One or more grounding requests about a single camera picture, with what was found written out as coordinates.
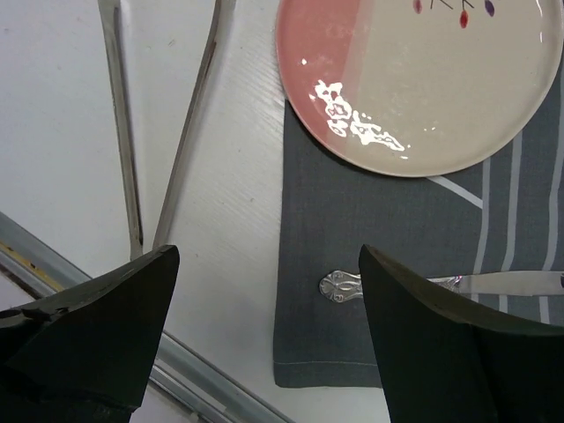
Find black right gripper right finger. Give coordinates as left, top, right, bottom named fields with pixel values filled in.
left=359, top=245, right=563, bottom=422

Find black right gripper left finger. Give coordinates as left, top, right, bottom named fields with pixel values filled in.
left=1, top=245, right=180, bottom=422

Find metal serving tongs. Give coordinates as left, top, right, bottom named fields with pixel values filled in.
left=98, top=1, right=235, bottom=260

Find silver table knife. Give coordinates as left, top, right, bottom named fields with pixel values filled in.
left=319, top=271, right=563, bottom=303

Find grey striped cloth placemat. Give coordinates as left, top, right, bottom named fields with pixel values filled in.
left=273, top=78, right=563, bottom=389

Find pink and cream plate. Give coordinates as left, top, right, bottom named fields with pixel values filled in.
left=275, top=0, right=563, bottom=178

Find aluminium table edge rail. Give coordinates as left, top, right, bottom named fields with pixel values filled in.
left=1, top=217, right=285, bottom=422

